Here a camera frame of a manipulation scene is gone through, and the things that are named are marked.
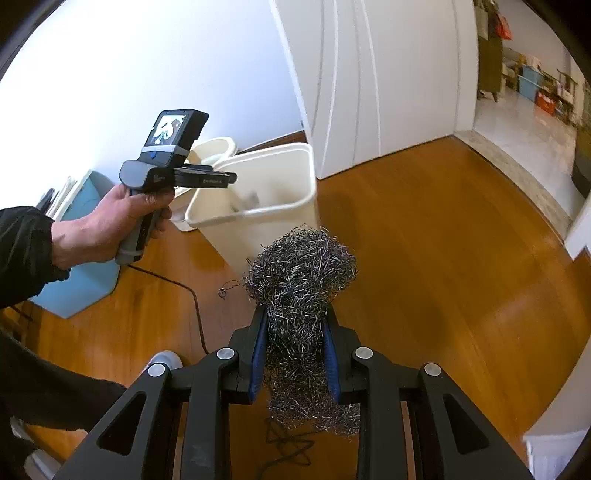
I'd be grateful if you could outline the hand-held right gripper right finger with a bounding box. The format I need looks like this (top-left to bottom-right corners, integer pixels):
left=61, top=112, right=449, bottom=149
left=322, top=302, right=536, bottom=480

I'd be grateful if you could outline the white door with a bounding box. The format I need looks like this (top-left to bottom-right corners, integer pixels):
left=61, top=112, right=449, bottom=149
left=269, top=0, right=478, bottom=181

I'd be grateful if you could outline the cream plastic foot basin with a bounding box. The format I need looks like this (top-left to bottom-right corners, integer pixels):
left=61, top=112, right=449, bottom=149
left=171, top=136, right=238, bottom=232

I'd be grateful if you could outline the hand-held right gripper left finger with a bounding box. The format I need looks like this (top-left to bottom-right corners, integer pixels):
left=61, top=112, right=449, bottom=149
left=53, top=305, right=271, bottom=480

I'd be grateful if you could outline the olive green cabinet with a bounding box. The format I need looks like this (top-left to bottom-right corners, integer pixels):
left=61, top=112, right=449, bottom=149
left=477, top=32, right=504, bottom=102

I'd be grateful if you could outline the person's left hand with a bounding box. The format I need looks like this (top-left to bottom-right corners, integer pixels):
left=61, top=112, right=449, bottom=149
left=51, top=184, right=175, bottom=271

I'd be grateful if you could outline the orange plastic crate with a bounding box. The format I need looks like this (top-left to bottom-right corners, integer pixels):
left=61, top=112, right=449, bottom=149
left=536, top=90, right=561, bottom=116

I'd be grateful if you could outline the blue plastic crate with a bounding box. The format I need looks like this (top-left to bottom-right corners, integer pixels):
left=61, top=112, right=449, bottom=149
left=517, top=65, right=544, bottom=100

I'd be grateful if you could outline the person's left forearm black sleeve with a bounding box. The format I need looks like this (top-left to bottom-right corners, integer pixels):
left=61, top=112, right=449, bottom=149
left=0, top=205, right=70, bottom=310

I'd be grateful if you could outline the teal storage box white lid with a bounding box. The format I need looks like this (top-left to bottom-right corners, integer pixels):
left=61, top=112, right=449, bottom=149
left=30, top=170, right=122, bottom=319

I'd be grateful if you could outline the person's black trouser leg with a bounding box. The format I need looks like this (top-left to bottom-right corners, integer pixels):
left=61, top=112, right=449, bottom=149
left=0, top=323, right=127, bottom=480

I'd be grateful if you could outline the black cable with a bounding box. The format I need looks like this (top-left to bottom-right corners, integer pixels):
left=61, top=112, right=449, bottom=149
left=124, top=263, right=206, bottom=356

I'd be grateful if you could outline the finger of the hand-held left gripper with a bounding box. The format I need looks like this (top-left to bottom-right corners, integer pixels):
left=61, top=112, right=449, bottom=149
left=173, top=166, right=238, bottom=189

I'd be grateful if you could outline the grey slipper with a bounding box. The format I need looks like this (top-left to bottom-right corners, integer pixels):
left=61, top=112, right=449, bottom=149
left=141, top=350, right=184, bottom=377

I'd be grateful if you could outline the steel wool scrubber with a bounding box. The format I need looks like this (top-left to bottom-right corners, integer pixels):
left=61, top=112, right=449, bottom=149
left=243, top=224, right=362, bottom=437

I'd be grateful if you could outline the beige plastic trash bin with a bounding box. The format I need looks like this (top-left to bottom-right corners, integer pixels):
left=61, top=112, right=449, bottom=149
left=185, top=142, right=319, bottom=278

